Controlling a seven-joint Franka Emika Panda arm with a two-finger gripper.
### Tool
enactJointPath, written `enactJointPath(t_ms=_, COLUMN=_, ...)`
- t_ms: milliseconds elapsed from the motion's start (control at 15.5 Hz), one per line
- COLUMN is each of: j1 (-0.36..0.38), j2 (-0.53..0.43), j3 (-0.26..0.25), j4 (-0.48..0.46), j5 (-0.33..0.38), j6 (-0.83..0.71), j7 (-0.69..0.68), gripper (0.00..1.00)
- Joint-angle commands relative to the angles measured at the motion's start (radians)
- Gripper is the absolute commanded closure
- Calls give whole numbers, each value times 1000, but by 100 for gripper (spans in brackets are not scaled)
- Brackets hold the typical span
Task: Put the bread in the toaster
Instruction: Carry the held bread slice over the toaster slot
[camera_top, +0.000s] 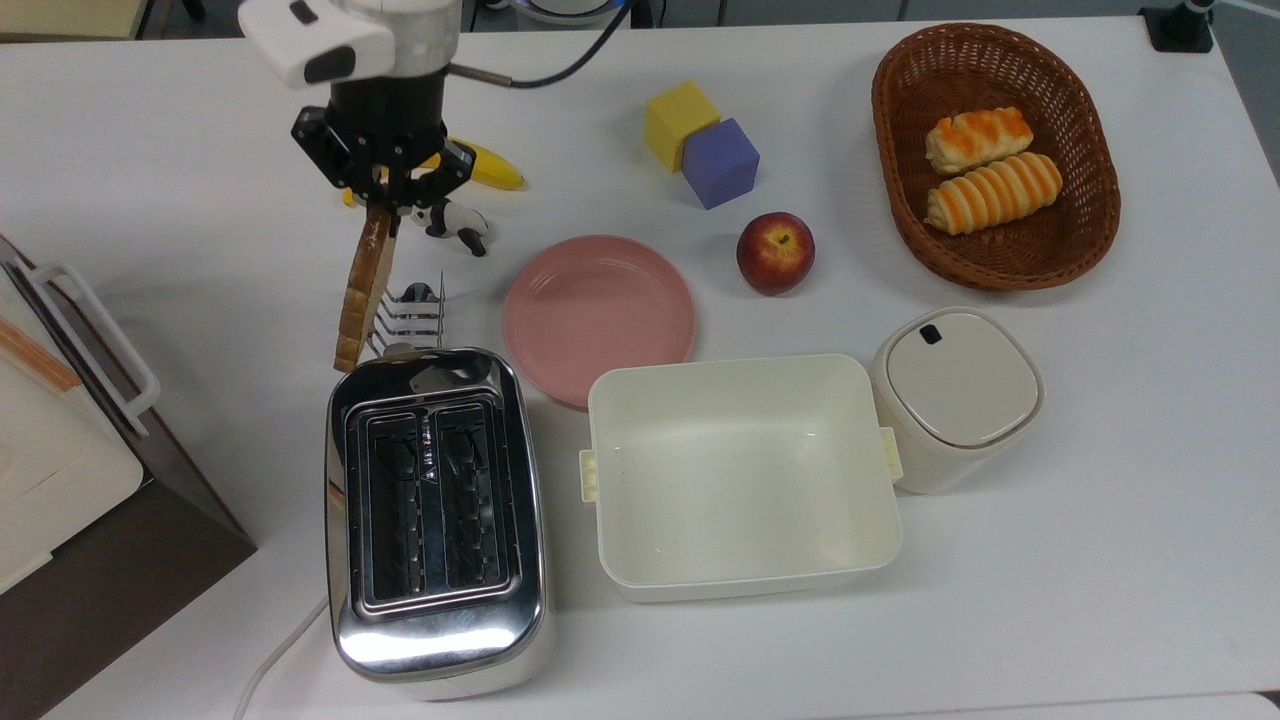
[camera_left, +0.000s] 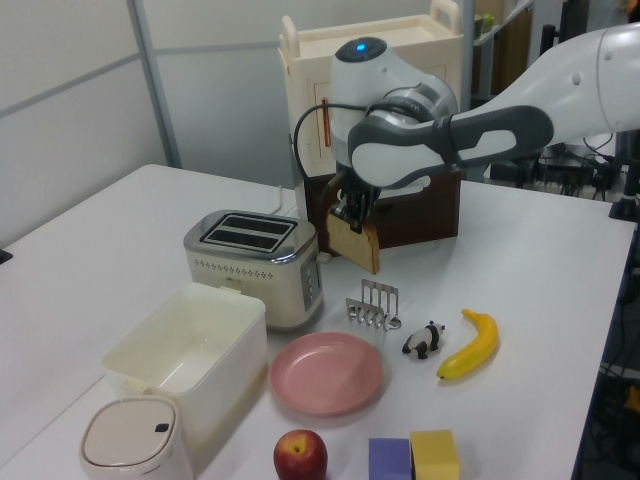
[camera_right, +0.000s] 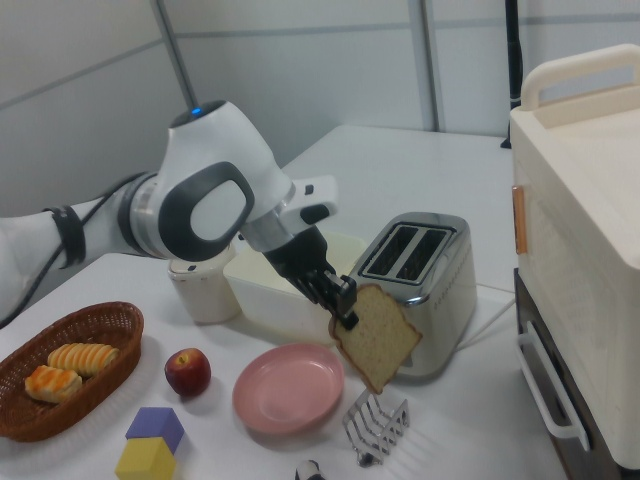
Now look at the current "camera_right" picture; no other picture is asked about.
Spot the brown bread slice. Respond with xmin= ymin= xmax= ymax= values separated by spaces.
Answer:
xmin=328 ymin=283 xmax=424 ymax=396

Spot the brown drawer unit white handle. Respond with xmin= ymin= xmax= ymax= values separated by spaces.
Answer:
xmin=513 ymin=267 xmax=640 ymax=480

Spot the red apple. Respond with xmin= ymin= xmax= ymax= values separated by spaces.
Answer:
xmin=164 ymin=348 xmax=212 ymax=398

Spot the silver metal toast rack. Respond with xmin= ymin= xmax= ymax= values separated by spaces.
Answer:
xmin=342 ymin=389 xmax=412 ymax=469

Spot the yellow cube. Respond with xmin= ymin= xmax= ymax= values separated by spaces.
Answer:
xmin=114 ymin=436 xmax=177 ymax=480

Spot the white toaster power cord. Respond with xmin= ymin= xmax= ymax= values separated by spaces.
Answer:
xmin=457 ymin=295 xmax=517 ymax=349

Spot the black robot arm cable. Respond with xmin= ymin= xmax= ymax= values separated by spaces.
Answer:
xmin=0 ymin=172 xmax=151 ymax=326

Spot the purple cube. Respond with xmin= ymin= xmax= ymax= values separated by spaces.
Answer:
xmin=124 ymin=406 xmax=185 ymax=455

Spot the pink plate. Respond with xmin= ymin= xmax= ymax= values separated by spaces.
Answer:
xmin=232 ymin=342 xmax=346 ymax=435

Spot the brown wicker basket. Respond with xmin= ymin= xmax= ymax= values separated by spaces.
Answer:
xmin=0 ymin=300 xmax=145 ymax=444

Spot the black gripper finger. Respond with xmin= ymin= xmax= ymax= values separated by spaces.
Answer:
xmin=298 ymin=279 xmax=360 ymax=331
xmin=322 ymin=269 xmax=358 ymax=296

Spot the striped bread roll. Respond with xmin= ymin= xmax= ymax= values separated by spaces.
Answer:
xmin=47 ymin=342 xmax=121 ymax=379

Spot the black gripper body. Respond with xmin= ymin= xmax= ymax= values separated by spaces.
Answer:
xmin=262 ymin=227 xmax=334 ymax=285

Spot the silver cream two-slot toaster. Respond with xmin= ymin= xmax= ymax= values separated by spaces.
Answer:
xmin=344 ymin=212 xmax=479 ymax=386

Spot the orange glazed bread roll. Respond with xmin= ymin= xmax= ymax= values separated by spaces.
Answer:
xmin=24 ymin=364 xmax=84 ymax=405

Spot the white rectangular plastic bin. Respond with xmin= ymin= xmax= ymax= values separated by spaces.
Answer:
xmin=222 ymin=230 xmax=369 ymax=347

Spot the black stand pole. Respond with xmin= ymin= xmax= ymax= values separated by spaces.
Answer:
xmin=501 ymin=0 xmax=525 ymax=149

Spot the panda figurine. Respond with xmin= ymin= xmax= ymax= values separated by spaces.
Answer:
xmin=294 ymin=459 xmax=324 ymax=480

